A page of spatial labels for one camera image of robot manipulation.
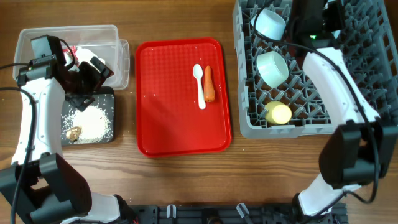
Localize white napkin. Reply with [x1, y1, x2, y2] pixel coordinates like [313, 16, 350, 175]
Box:
[70, 47, 106, 72]

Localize red snack wrapper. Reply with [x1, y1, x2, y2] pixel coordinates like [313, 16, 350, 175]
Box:
[63, 46, 78, 64]

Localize white rice pile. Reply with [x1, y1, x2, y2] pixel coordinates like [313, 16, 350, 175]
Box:
[61, 106, 114, 145]

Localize brown mushroom piece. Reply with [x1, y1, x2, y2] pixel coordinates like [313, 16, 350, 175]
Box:
[66, 126, 81, 141]

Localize white plastic spoon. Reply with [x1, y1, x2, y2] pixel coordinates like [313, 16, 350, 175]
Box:
[193, 64, 206, 110]

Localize orange carrot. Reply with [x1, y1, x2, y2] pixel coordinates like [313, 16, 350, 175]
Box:
[204, 65, 215, 103]

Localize green bowl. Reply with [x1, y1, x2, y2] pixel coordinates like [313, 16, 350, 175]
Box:
[256, 51, 289, 88]

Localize light blue bowl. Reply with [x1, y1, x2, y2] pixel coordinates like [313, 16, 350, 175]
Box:
[256, 9, 286, 40]

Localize yellow cup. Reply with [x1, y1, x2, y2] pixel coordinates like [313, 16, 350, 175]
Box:
[265, 101, 292, 124]

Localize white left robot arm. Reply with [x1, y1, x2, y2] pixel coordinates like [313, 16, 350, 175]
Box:
[1, 35, 139, 223]

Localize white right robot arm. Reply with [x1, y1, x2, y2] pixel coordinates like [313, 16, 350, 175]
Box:
[288, 1, 397, 222]

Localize black waste tray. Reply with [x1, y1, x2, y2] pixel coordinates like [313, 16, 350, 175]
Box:
[61, 87, 115, 146]

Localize clear plastic waste bin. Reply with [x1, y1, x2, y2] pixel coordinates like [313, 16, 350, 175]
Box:
[14, 24, 130, 90]

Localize grey dishwasher rack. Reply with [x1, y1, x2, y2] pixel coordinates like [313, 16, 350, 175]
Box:
[233, 0, 397, 139]

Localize red serving tray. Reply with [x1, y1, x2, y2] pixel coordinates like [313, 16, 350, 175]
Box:
[135, 37, 232, 157]

